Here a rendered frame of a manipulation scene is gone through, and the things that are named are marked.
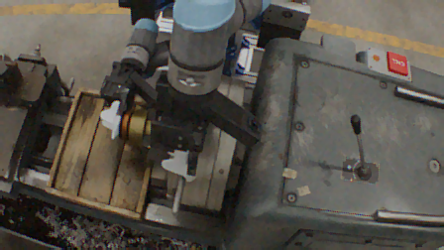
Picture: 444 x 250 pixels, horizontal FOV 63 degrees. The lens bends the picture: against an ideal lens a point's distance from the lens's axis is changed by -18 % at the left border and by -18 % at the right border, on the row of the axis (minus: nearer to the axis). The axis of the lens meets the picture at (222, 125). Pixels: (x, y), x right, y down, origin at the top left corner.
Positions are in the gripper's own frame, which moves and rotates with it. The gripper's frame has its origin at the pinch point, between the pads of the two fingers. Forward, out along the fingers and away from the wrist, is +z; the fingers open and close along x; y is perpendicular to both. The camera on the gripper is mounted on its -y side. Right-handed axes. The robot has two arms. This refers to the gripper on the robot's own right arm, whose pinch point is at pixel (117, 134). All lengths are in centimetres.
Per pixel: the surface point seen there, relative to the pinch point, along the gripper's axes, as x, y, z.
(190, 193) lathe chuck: 4.3, -20.7, 11.8
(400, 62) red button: 19, -66, -26
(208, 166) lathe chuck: 11.3, -23.3, 7.5
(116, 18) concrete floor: -108, 56, -127
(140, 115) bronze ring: 3.9, -5.2, -4.4
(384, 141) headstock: 17, -60, -3
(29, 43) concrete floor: -108, 111, -97
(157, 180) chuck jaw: 3.2, -12.7, 10.0
